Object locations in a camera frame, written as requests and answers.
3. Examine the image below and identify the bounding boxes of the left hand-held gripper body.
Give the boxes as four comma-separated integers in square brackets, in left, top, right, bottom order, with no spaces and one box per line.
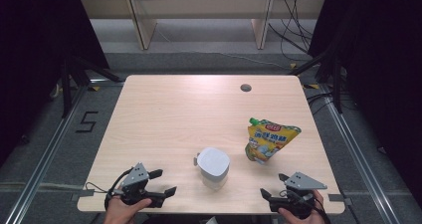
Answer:
[105,162,166,209]

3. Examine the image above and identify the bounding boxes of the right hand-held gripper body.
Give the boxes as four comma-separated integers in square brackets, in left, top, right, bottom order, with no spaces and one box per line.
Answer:
[268,171,328,219]

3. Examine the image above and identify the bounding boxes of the yellow seasoning pouch green cap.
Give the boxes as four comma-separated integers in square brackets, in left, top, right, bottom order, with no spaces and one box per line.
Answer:
[244,117,303,165]

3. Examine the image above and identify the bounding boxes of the white lidded glass jar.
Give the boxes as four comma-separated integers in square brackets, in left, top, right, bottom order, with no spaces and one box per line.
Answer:
[193,146,231,191]

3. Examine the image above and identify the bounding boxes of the person's right hand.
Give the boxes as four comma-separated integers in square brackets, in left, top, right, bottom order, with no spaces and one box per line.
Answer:
[278,189,327,224]

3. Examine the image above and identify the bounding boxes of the person's left hand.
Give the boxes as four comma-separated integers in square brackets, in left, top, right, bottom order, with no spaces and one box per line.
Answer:
[103,195,153,224]

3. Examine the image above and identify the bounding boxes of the black metal stand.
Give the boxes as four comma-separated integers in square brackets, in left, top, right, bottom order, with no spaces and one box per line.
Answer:
[60,56,122,118]
[288,48,344,113]

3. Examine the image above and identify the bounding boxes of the black curtain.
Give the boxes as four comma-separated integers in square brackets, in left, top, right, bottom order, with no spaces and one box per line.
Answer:
[308,0,422,198]
[0,0,110,165]

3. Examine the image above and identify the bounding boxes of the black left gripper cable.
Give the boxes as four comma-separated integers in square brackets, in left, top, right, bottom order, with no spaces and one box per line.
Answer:
[84,167,133,211]

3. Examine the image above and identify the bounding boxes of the grey table bracket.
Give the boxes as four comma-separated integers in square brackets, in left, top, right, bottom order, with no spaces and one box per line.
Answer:
[327,193,352,206]
[71,188,96,202]

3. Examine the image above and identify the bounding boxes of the aluminium floor rail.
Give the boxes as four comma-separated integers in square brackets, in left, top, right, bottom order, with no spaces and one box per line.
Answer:
[3,84,88,224]
[319,84,397,224]

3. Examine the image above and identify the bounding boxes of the black floor cables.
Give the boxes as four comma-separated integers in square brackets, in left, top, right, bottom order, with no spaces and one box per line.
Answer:
[307,92,333,116]

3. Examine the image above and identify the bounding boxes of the thin white floor cable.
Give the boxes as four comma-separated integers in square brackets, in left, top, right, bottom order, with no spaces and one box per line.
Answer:
[155,28,288,71]

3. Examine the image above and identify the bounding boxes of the black hanging cable bundle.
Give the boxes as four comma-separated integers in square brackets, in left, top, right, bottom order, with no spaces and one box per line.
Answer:
[268,0,315,63]

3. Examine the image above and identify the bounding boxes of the light wooden desk frame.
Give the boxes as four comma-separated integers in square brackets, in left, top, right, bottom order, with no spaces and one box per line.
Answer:
[79,0,327,51]

